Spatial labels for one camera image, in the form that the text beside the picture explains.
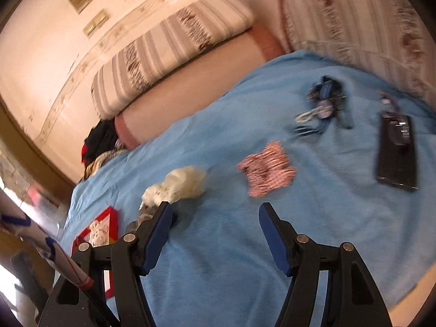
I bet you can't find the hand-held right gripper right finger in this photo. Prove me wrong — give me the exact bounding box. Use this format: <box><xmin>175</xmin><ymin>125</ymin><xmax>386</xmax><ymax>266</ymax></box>
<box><xmin>258</xmin><ymin>202</ymin><xmax>402</xmax><ymax>327</ymax></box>

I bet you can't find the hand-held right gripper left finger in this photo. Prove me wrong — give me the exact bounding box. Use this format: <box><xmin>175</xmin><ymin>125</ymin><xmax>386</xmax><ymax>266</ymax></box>
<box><xmin>37</xmin><ymin>202</ymin><xmax>174</xmax><ymax>327</ymax></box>

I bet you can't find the grey scrunchie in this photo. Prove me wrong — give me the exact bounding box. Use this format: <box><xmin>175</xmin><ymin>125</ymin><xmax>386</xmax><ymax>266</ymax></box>
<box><xmin>126</xmin><ymin>208</ymin><xmax>154</xmax><ymax>234</ymax></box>

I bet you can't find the red cardboard box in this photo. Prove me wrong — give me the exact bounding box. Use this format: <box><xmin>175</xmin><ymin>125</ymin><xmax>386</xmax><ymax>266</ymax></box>
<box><xmin>71</xmin><ymin>206</ymin><xmax>119</xmax><ymax>300</ymax></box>

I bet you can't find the cream dotted scrunchie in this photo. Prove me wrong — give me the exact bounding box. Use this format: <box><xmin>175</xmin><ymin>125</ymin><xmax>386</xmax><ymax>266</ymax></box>
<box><xmin>140</xmin><ymin>166</ymin><xmax>208</xmax><ymax>212</ymax></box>

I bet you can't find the red checked scrunchie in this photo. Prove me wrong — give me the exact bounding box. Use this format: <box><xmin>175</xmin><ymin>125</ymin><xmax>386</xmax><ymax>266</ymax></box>
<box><xmin>237</xmin><ymin>141</ymin><xmax>297</xmax><ymax>198</ymax></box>

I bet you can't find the person's left forearm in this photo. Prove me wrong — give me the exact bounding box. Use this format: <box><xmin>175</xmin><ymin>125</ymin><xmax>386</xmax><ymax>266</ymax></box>
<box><xmin>0</xmin><ymin>189</ymin><xmax>95</xmax><ymax>290</ymax></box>

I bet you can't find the patterned beige scarf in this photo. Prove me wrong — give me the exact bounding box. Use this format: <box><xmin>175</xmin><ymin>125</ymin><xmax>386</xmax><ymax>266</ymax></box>
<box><xmin>83</xmin><ymin>148</ymin><xmax>130</xmax><ymax>179</ymax></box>

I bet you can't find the light blue blanket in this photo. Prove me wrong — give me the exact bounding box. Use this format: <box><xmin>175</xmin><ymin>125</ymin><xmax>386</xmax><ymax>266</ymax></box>
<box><xmin>51</xmin><ymin>49</ymin><xmax>436</xmax><ymax>327</ymax></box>

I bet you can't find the pile of dark clothes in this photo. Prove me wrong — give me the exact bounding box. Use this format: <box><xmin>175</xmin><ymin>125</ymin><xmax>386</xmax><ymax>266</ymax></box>
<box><xmin>81</xmin><ymin>119</ymin><xmax>120</xmax><ymax>164</ymax></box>

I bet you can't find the patterned glass door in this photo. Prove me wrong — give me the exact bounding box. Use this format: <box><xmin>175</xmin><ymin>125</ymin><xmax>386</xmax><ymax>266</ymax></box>
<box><xmin>0</xmin><ymin>140</ymin><xmax>69</xmax><ymax>235</ymax></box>

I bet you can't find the pink sofa bolster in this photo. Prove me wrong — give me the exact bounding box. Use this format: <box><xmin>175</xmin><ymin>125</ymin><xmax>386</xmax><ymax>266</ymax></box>
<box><xmin>114</xmin><ymin>25</ymin><xmax>283</xmax><ymax>150</ymax></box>

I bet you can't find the black hair clip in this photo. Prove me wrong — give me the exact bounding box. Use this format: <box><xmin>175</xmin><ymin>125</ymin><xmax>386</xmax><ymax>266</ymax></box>
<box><xmin>376</xmin><ymin>114</ymin><xmax>419</xmax><ymax>192</ymax></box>

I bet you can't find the long striped floral cushion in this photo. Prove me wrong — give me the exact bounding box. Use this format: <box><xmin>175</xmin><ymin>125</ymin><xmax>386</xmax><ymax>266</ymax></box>
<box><xmin>91</xmin><ymin>0</ymin><xmax>254</xmax><ymax>120</ymax></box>

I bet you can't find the wide striped floral cushion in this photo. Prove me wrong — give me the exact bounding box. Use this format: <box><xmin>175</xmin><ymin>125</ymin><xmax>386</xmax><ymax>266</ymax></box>
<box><xmin>283</xmin><ymin>0</ymin><xmax>436</xmax><ymax>99</ymax></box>

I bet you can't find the brown door frame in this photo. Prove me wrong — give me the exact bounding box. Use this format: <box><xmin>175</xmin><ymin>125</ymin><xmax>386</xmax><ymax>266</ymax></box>
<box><xmin>0</xmin><ymin>99</ymin><xmax>79</xmax><ymax>186</ymax></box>

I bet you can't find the blue decorated hair tie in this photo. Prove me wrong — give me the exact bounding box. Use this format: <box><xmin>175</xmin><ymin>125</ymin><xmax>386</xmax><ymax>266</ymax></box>
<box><xmin>296</xmin><ymin>77</ymin><xmax>353</xmax><ymax>133</ymax></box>

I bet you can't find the purple phone strap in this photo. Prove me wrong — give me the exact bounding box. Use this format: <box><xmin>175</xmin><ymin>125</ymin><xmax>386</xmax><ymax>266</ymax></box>
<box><xmin>379</xmin><ymin>91</ymin><xmax>402</xmax><ymax>117</ymax></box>

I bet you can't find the beige wall switch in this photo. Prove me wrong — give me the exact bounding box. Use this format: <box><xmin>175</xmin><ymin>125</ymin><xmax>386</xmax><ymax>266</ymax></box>
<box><xmin>83</xmin><ymin>11</ymin><xmax>110</xmax><ymax>36</ymax></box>

